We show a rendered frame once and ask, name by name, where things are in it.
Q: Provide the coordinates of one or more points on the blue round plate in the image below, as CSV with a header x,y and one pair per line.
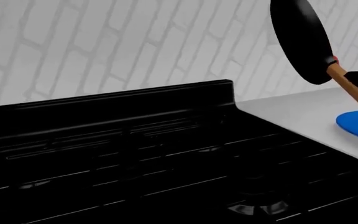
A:
x,y
353,126

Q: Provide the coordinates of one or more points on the black gas stove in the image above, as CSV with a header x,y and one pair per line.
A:
x,y
110,140

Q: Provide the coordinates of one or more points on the red vegetable piece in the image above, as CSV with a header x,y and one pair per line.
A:
x,y
337,59

